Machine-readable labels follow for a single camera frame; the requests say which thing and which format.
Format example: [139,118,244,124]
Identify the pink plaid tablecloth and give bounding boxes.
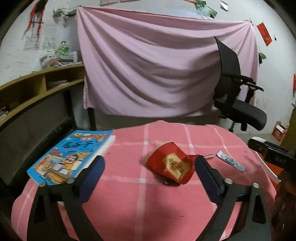
[10,120,278,241]

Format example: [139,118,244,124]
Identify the pink hanging bedsheet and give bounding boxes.
[77,6,258,118]

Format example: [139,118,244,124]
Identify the red tassel wall ornament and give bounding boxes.
[23,0,48,41]

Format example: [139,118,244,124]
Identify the red diamond paper decoration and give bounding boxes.
[256,23,273,46]

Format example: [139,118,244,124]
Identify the small blue white sachet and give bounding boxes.
[216,151,246,172]

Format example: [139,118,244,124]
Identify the green candy jar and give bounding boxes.
[55,41,69,56]

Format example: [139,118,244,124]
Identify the stack of books on shelf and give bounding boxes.
[40,50,82,70]

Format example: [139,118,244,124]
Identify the small cardboard box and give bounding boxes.
[272,121,288,143]

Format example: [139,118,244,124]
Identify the wooden wall shelf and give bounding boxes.
[1,63,85,127]

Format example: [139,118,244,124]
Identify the person's right hand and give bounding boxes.
[271,170,295,240]

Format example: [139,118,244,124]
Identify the blue cartoon cover book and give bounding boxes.
[27,130,116,185]

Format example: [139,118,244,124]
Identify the green photo cards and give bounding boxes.
[195,1,217,19]

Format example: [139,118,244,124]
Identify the black mesh office chair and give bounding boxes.
[213,37,267,132]

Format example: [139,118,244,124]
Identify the orange trash bin white rim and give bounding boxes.
[252,150,283,186]

